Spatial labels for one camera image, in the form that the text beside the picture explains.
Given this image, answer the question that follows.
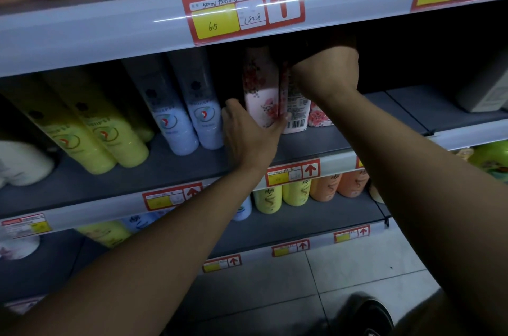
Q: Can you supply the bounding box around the white shampoo bottle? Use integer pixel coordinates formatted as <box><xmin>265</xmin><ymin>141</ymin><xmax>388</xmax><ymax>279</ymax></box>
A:
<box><xmin>0</xmin><ymin>140</ymin><xmax>55</xmax><ymax>186</ymax></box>

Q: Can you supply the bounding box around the grey metal shelf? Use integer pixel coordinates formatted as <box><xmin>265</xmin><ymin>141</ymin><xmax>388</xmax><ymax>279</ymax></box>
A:
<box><xmin>0</xmin><ymin>0</ymin><xmax>508</xmax><ymax>316</ymax></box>

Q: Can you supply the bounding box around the person's right forearm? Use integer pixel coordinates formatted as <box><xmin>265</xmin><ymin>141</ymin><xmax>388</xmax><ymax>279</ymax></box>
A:
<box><xmin>313</xmin><ymin>84</ymin><xmax>508</xmax><ymax>336</ymax></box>

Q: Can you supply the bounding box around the small orange bottle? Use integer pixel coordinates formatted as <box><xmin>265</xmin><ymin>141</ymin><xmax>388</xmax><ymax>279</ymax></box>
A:
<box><xmin>336</xmin><ymin>169</ymin><xmax>370</xmax><ymax>199</ymax></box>
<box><xmin>309</xmin><ymin>174</ymin><xmax>343</xmax><ymax>202</ymax></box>

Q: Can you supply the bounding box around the person's right hand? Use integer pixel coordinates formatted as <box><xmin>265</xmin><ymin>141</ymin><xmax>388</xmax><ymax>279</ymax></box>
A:
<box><xmin>292</xmin><ymin>46</ymin><xmax>360</xmax><ymax>105</ymax></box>

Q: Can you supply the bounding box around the light blue shampoo bottle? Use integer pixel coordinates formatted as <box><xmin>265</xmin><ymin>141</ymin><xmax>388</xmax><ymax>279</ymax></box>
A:
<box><xmin>123</xmin><ymin>56</ymin><xmax>200</xmax><ymax>156</ymax></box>
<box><xmin>168</xmin><ymin>50</ymin><xmax>224</xmax><ymax>150</ymax></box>

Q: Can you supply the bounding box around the person's left forearm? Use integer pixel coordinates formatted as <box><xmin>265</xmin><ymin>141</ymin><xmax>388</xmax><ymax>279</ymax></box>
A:
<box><xmin>0</xmin><ymin>163</ymin><xmax>273</xmax><ymax>336</ymax></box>

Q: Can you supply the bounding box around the small yellow bottle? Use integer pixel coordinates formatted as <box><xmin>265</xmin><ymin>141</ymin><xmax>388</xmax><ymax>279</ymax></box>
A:
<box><xmin>252</xmin><ymin>185</ymin><xmax>283</xmax><ymax>215</ymax></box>
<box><xmin>75</xmin><ymin>220</ymin><xmax>132</xmax><ymax>248</ymax></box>
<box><xmin>282</xmin><ymin>179</ymin><xmax>312</xmax><ymax>207</ymax></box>

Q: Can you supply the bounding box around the person's left hand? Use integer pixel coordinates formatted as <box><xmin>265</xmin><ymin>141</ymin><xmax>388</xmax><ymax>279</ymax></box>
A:
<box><xmin>221</xmin><ymin>98</ymin><xmax>293</xmax><ymax>174</ymax></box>

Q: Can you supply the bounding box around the yellow shampoo bottle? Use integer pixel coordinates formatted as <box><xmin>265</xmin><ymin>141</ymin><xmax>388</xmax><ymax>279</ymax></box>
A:
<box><xmin>119</xmin><ymin>101</ymin><xmax>156</xmax><ymax>144</ymax></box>
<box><xmin>43</xmin><ymin>68</ymin><xmax>150</xmax><ymax>169</ymax></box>
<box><xmin>0</xmin><ymin>77</ymin><xmax>118</xmax><ymax>175</ymax></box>

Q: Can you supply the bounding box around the person's right leg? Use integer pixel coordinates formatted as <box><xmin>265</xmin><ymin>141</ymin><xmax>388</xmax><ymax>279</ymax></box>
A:
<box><xmin>393</xmin><ymin>288</ymin><xmax>497</xmax><ymax>336</ymax></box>

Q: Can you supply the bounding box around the person's right shoe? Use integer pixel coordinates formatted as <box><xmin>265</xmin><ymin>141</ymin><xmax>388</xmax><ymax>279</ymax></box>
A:
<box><xmin>351</xmin><ymin>299</ymin><xmax>395</xmax><ymax>336</ymax></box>

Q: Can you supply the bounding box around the pink floral bottle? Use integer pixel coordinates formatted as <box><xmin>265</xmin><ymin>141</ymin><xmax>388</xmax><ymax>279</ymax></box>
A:
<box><xmin>279</xmin><ymin>62</ymin><xmax>312</xmax><ymax>134</ymax></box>
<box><xmin>307</xmin><ymin>101</ymin><xmax>334</xmax><ymax>128</ymax></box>
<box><xmin>242</xmin><ymin>46</ymin><xmax>280</xmax><ymax>129</ymax></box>

